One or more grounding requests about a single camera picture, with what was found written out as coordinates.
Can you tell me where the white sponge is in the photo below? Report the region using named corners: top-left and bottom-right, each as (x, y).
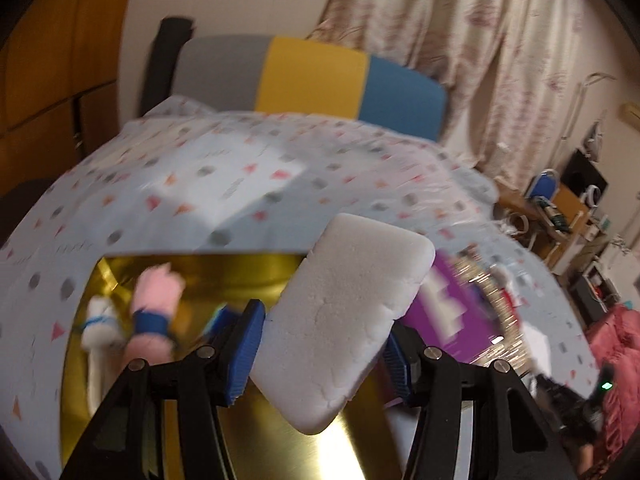
top-left (249, 212), bottom-right (437, 436)

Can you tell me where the pink plush doll blue band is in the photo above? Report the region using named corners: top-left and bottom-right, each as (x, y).
top-left (122, 264), bottom-right (187, 363)

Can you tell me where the floral curtain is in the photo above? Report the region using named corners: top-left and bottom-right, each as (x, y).
top-left (305, 0), bottom-right (588, 181)

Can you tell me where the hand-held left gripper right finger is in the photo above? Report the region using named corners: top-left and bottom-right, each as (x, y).
top-left (382, 325), bottom-right (581, 480)

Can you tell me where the gold metal tin box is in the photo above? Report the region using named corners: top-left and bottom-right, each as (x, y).
top-left (59, 252), bottom-right (476, 480)

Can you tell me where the pink bedding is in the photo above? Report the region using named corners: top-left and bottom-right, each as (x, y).
top-left (584, 304), bottom-right (640, 463)

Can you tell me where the blue folding chair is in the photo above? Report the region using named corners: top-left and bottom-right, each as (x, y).
top-left (529, 168), bottom-right (562, 202)

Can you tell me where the grey yellow blue chair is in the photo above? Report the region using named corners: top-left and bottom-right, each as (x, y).
top-left (172, 35), bottom-right (448, 143)

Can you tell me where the wooden desk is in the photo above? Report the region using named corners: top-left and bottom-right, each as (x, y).
top-left (494, 189), bottom-right (551, 243)

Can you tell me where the black monitor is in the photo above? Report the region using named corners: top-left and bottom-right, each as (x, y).
top-left (562, 148), bottom-right (609, 202)

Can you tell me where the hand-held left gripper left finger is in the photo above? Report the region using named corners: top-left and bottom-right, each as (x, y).
top-left (60, 299), bottom-right (266, 480)

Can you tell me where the gold embossed tissue box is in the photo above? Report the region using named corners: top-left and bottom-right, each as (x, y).
top-left (462, 255), bottom-right (533, 376)

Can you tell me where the black rolled mat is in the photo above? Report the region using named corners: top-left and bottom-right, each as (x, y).
top-left (139, 16), bottom-right (195, 117)

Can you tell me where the garment steamer stand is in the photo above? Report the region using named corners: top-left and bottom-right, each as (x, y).
top-left (559, 71), bottom-right (617, 162)

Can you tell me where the purple carton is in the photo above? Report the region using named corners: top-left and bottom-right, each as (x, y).
top-left (400, 250), bottom-right (506, 365)

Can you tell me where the wooden wardrobe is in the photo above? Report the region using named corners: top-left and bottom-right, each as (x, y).
top-left (0, 0), bottom-right (136, 201)

